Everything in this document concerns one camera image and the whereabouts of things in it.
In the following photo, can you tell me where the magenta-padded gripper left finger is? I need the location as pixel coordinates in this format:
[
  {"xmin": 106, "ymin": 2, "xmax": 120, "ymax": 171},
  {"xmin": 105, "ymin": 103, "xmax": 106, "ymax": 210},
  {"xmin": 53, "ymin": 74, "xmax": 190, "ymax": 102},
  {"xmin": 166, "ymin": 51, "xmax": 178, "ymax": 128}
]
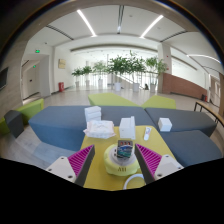
[{"xmin": 45, "ymin": 144, "xmax": 96, "ymax": 187}]

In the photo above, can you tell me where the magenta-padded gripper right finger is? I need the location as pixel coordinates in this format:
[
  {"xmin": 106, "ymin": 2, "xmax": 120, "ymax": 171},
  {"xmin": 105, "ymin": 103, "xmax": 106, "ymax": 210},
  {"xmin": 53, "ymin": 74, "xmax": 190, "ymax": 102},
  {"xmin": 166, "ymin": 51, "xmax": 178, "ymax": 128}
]
[{"xmin": 134, "ymin": 143, "xmax": 185, "ymax": 185}]

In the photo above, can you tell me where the wide grey sofa section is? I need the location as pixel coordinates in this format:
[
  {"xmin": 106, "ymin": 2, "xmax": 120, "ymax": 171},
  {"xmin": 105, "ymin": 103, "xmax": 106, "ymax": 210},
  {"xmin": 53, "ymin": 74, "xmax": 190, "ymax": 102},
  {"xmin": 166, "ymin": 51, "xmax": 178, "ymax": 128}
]
[{"xmin": 159, "ymin": 129, "xmax": 224, "ymax": 168}]

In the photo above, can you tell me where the long grey sofa section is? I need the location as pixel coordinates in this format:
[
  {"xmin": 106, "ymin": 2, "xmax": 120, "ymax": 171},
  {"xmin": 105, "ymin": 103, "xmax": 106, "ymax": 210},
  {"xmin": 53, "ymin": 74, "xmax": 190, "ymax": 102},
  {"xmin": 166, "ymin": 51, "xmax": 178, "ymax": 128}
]
[{"xmin": 28, "ymin": 105, "xmax": 158, "ymax": 152}]

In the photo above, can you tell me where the small white cube box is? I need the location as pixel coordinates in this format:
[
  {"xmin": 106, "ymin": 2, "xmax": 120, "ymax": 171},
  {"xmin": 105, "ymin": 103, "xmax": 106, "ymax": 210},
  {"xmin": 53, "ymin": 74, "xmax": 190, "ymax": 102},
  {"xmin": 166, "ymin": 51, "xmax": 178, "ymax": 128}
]
[{"xmin": 157, "ymin": 116, "xmax": 174, "ymax": 133}]

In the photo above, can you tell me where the curved grey sofa section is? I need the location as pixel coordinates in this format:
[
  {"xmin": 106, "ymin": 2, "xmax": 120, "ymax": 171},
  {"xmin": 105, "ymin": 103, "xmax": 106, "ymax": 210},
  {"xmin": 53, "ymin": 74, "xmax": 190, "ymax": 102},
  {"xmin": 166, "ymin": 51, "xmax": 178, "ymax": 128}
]
[{"xmin": 144, "ymin": 106, "xmax": 218, "ymax": 138}]

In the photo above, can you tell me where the white tissue pack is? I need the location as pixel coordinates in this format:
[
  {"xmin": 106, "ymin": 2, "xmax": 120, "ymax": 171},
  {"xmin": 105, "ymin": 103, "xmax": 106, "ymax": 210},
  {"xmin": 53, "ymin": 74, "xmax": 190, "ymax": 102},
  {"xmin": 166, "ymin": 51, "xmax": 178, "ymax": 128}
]
[{"xmin": 82, "ymin": 119, "xmax": 117, "ymax": 140}]

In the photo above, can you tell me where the white rectangular box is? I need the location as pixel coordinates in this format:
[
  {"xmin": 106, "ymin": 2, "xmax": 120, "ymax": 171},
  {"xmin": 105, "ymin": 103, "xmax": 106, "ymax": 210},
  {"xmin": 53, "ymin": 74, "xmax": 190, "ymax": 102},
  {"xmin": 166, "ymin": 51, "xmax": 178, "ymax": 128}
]
[{"xmin": 118, "ymin": 115, "xmax": 137, "ymax": 141}]

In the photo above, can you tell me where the small green sofa section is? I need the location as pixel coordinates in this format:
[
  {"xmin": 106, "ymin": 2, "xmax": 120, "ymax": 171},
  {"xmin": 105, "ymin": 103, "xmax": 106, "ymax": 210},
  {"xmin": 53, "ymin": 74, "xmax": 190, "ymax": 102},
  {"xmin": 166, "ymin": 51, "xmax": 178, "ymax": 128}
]
[{"xmin": 141, "ymin": 94, "xmax": 177, "ymax": 111}]

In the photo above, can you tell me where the dark grey seat block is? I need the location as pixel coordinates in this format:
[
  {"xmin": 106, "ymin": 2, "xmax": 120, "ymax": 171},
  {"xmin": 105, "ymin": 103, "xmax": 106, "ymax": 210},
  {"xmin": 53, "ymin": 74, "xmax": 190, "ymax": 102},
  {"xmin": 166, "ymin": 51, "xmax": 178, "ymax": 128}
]
[{"xmin": 3, "ymin": 109, "xmax": 25, "ymax": 139}]

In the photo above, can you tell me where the green bench seat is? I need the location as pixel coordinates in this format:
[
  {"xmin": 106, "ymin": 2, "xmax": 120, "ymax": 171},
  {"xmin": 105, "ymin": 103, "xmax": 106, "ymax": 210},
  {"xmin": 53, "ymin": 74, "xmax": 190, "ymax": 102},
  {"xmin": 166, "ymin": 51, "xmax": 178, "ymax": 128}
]
[{"xmin": 0, "ymin": 97, "xmax": 45, "ymax": 136}]

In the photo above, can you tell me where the wooden bench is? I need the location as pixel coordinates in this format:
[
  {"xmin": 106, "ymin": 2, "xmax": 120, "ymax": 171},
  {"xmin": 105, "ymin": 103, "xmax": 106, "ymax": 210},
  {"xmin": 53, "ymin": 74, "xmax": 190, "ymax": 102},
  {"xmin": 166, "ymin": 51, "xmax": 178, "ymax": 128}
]
[{"xmin": 193, "ymin": 100, "xmax": 224, "ymax": 128}]

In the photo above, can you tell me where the large green sofa section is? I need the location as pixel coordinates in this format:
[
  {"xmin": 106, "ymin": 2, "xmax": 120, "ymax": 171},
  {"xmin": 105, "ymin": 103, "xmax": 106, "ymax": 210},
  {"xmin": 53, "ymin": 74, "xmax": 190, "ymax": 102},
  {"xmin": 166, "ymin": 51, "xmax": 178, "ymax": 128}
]
[{"xmin": 87, "ymin": 92, "xmax": 141, "ymax": 108}]

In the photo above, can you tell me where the group of potted plants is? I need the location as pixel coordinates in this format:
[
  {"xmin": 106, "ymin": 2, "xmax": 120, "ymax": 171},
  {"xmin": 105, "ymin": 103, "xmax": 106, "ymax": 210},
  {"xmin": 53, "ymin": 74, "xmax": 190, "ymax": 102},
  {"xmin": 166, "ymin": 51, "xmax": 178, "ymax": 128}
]
[{"xmin": 71, "ymin": 50, "xmax": 168, "ymax": 94}]

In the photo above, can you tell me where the group of ceiling strip lights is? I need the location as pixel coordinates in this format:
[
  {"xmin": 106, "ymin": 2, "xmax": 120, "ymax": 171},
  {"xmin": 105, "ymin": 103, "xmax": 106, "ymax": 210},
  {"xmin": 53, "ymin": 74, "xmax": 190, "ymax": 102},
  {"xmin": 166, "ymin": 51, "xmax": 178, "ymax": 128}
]
[{"xmin": 76, "ymin": 8, "xmax": 222, "ymax": 65}]

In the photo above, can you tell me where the framed wall picture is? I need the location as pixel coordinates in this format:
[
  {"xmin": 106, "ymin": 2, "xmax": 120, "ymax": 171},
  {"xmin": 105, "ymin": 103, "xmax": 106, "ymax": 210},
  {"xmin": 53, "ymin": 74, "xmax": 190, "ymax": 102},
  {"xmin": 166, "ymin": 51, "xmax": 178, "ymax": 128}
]
[{"xmin": 57, "ymin": 58, "xmax": 67, "ymax": 70}]

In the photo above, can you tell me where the black wall screen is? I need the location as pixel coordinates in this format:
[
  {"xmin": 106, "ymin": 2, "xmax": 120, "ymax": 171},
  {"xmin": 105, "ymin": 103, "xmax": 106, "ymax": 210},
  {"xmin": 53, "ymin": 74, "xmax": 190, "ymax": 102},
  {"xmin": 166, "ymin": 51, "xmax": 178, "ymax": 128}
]
[{"xmin": 0, "ymin": 66, "xmax": 10, "ymax": 91}]

